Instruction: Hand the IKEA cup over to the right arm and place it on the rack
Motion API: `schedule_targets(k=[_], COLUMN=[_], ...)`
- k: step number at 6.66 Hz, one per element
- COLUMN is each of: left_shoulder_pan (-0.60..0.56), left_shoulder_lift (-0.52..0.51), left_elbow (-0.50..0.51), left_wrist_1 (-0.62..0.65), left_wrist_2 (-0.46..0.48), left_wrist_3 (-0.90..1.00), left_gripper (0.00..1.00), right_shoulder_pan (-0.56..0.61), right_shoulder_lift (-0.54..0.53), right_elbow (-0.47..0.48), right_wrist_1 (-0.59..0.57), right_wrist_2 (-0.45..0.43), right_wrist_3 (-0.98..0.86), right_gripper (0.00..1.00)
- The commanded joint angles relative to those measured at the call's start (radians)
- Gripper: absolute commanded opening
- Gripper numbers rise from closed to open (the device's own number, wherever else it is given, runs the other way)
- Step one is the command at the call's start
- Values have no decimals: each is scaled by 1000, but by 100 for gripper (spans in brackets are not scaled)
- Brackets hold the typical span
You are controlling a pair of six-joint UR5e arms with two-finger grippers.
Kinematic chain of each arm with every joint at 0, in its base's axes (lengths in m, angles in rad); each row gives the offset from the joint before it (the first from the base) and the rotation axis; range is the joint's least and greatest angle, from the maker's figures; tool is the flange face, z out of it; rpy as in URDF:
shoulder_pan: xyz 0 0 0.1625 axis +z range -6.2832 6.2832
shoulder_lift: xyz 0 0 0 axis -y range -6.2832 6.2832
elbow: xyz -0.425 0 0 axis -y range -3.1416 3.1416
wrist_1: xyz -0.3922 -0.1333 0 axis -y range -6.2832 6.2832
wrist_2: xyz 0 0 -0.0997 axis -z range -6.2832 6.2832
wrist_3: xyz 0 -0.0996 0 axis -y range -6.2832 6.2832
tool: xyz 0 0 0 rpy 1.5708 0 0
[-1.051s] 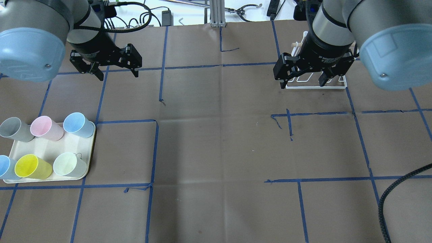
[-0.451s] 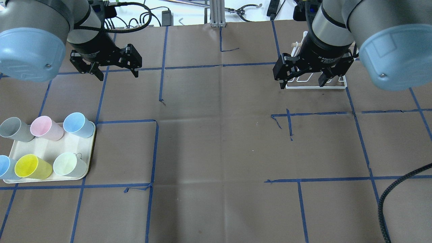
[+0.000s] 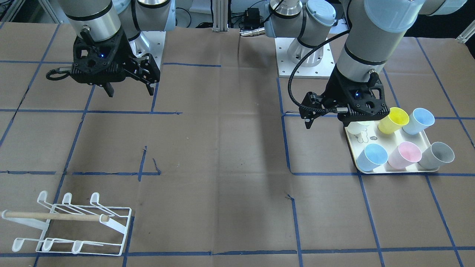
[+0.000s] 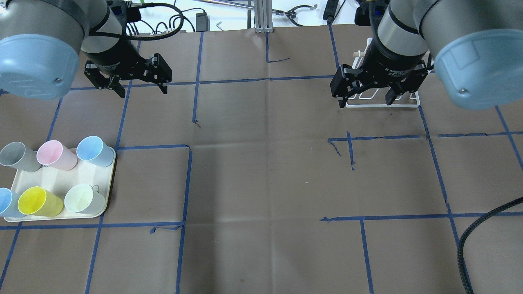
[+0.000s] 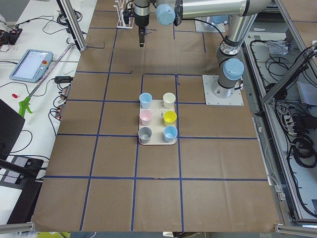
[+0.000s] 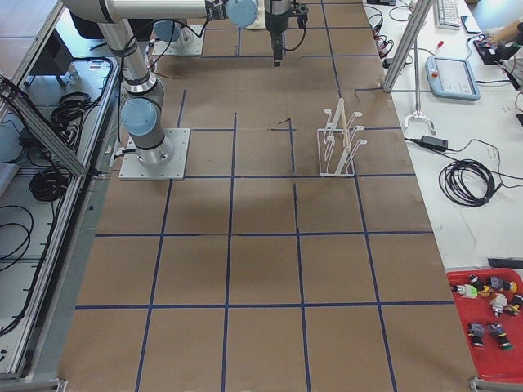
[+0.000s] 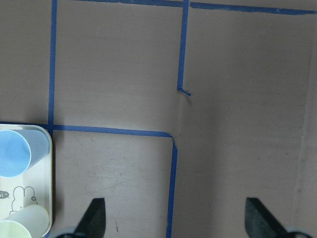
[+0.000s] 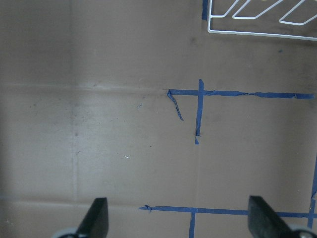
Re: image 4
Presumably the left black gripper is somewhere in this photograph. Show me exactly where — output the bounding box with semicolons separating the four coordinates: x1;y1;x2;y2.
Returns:
84;41;172;99

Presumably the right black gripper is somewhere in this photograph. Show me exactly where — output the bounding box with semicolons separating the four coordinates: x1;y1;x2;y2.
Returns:
330;39;429;109

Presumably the light blue plastic cup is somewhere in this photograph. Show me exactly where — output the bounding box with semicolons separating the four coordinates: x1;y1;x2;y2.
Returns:
76;136;115;167

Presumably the white plastic cup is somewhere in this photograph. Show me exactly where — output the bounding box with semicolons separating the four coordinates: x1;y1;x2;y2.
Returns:
64;184;106;214

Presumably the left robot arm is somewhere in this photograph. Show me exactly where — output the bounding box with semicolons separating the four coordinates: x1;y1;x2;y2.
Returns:
0;0;175;100

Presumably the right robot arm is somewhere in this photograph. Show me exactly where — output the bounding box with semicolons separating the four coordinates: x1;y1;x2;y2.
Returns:
329;0;523;109

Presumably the pink plastic cup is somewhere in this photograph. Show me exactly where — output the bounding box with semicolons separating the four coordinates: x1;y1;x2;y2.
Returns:
37;140;78;171

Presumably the grey plastic cup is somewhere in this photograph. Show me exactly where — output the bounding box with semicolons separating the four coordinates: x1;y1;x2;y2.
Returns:
0;142;42;172

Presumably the yellow plastic cup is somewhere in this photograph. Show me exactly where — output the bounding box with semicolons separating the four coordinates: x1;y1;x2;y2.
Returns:
17;186;64;217

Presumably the black power adapter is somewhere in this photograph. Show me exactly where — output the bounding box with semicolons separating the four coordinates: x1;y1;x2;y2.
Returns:
195;12;210;32

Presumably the grabber reaching tool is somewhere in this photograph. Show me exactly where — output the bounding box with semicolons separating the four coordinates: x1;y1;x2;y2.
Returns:
200;0;318;19

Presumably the cream plastic tray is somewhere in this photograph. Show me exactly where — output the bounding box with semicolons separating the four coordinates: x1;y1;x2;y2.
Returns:
4;147;116;222

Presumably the white wire cup rack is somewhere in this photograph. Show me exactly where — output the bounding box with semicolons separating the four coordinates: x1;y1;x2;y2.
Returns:
345;38;420;109

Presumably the aluminium frame post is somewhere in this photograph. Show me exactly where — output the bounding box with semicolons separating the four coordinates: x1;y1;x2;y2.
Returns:
253;0;273;33

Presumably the black braided cable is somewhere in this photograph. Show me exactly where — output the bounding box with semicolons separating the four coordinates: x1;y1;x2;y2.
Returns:
457;197;523;294

